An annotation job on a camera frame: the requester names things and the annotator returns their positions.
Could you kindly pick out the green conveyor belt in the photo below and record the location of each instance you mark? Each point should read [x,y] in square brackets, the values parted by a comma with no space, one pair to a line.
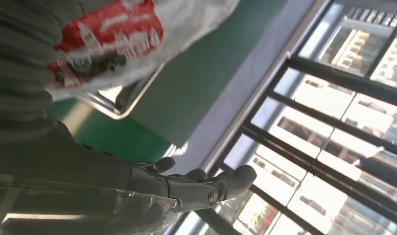
[120,139]

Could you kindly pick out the black framed glass partition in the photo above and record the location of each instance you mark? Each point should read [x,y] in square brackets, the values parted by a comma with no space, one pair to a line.
[315,97]

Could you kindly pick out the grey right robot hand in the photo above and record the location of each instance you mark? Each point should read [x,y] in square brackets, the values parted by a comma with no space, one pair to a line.
[71,168]

